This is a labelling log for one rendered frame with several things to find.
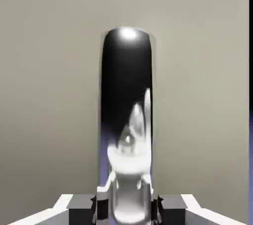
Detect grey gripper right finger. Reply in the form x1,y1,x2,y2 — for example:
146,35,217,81
153,193,248,225

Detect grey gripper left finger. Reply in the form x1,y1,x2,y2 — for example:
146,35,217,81
7,193,98,225

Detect shiny curved metal handle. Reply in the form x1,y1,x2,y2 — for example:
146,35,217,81
96,25,159,225

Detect beige cabinet door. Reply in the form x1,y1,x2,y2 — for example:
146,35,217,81
0,0,250,225

